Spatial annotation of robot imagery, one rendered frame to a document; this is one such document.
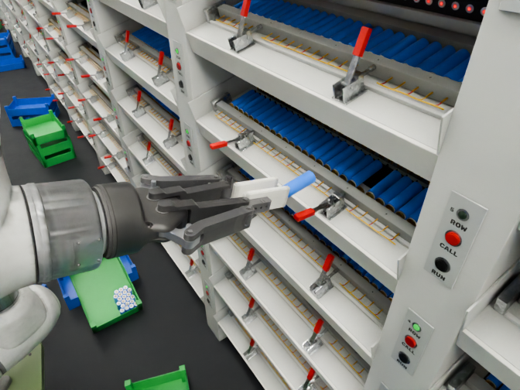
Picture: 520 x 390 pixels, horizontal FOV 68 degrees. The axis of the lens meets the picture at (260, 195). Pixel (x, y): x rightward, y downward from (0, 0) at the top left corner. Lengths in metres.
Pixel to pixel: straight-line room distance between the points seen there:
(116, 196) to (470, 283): 0.39
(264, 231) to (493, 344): 0.53
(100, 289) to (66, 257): 1.42
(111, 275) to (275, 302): 0.96
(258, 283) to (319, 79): 0.62
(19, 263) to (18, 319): 0.87
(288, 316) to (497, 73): 0.75
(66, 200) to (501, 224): 0.41
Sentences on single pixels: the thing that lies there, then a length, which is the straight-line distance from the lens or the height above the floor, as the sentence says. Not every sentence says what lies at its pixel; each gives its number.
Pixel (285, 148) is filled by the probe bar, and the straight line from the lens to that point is 0.76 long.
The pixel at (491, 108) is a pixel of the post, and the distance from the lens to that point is 0.42.
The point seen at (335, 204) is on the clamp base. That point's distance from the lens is 0.64.
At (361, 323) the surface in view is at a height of 0.74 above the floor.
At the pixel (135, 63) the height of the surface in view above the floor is 0.94.
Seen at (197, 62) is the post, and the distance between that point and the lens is 0.92.
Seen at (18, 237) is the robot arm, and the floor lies 1.14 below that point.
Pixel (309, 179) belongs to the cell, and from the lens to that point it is 0.54.
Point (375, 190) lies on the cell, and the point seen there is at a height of 0.98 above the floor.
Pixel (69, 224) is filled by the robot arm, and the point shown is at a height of 1.13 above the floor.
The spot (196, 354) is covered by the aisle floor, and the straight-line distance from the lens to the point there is 1.59.
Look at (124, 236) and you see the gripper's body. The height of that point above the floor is 1.10.
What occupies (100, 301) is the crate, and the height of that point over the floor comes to 0.04.
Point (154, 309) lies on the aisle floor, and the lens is 1.74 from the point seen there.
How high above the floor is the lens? 1.35
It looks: 37 degrees down
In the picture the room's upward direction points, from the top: straight up
